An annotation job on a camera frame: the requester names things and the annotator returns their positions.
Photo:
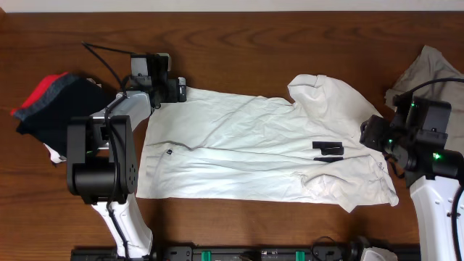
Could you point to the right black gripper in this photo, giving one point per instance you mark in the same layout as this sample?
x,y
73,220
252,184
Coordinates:
x,y
371,135

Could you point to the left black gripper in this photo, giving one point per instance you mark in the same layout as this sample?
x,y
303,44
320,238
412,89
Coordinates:
x,y
173,90

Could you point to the white printed t-shirt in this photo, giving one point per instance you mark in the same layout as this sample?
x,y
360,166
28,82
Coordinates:
x,y
303,149

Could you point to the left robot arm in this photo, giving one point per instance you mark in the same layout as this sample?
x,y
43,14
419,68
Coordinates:
x,y
102,167

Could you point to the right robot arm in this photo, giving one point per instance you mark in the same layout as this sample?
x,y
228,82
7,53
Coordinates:
x,y
416,139

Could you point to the red folded garment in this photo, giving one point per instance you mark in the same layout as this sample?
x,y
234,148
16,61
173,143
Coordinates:
x,y
39,91

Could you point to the black folded garment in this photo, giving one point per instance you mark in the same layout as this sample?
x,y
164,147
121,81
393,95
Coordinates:
x,y
68,97

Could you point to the white green folded garment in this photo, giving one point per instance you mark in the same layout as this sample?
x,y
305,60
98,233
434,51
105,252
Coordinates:
x,y
54,156

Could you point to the black mounting rail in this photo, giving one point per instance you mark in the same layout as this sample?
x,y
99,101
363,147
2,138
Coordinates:
x,y
324,248

